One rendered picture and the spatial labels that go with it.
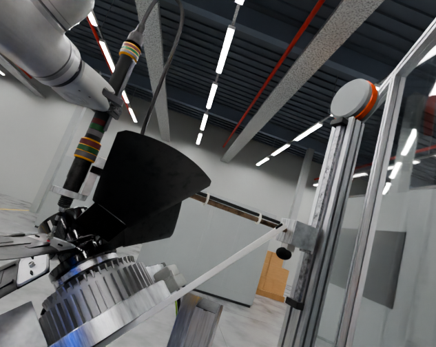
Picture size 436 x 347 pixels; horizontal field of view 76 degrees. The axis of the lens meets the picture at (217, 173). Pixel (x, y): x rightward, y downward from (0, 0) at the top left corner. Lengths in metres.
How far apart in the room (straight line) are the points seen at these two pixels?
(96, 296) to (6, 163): 14.19
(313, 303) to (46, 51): 0.87
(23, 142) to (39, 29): 14.19
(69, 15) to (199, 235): 5.74
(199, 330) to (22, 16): 0.61
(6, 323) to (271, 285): 8.23
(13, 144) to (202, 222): 10.54
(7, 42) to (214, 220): 5.77
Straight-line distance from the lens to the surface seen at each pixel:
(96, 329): 0.58
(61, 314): 0.64
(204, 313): 0.65
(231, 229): 6.15
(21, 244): 0.60
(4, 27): 0.46
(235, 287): 6.33
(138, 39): 0.73
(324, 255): 0.93
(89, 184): 0.64
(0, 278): 0.79
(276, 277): 8.66
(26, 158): 14.43
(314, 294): 0.93
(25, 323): 0.66
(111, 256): 0.69
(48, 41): 0.49
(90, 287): 0.62
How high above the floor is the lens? 1.31
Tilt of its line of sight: 11 degrees up
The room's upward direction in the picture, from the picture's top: 18 degrees clockwise
